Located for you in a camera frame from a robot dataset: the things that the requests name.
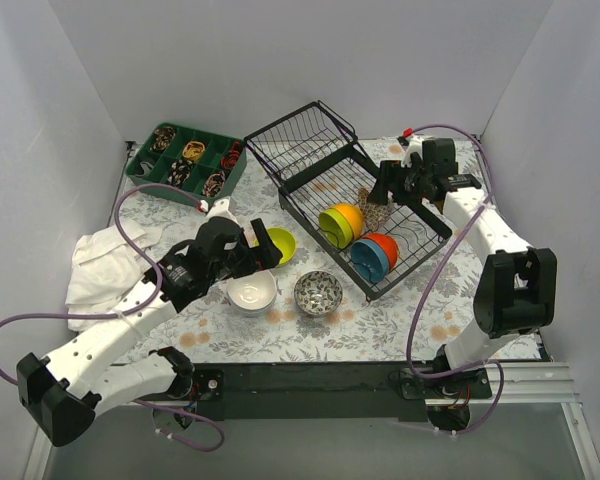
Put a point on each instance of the lime green bowl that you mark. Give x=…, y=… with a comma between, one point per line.
x=335, y=228
x=285, y=242

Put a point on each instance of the orange bowl front right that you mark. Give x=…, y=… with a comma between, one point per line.
x=388, y=245

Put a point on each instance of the blue bowl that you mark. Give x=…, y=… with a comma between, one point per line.
x=369, y=260

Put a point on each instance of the green compartment organizer tray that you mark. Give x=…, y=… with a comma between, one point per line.
x=216, y=147

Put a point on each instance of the brown patterned rolled belt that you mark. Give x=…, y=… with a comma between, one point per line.
x=163, y=137

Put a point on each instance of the black wire dish rack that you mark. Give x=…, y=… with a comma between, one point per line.
x=315, y=159

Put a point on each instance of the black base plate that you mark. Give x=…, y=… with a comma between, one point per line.
x=331, y=390

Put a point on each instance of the lime green bowl front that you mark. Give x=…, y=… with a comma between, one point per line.
x=335, y=228

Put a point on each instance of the red black rolled belt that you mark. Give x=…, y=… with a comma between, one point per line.
x=231, y=157

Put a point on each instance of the lime green bowl back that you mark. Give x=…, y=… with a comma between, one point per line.
x=285, y=242

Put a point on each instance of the floral patterned table mat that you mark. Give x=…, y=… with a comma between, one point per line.
x=211, y=330

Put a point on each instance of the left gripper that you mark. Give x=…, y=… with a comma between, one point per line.
x=255, y=250

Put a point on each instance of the brown patterned bowl row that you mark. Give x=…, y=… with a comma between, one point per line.
x=375, y=215
x=318, y=293

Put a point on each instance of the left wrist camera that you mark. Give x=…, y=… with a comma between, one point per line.
x=221, y=209

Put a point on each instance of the pink floral rolled belt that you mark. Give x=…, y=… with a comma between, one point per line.
x=214, y=184

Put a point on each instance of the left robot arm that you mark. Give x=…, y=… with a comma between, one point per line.
x=67, y=389

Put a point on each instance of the grey rolled belt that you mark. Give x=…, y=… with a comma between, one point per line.
x=143, y=168

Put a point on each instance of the dark floral rolled belt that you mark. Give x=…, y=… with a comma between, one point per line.
x=179, y=173

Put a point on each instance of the yellow rolled belt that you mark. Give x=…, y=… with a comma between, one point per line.
x=193, y=151

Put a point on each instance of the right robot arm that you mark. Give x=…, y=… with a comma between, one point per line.
x=517, y=287

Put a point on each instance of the yellow orange bowl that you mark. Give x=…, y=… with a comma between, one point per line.
x=354, y=217

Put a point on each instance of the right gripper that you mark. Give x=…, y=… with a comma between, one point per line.
x=394, y=176

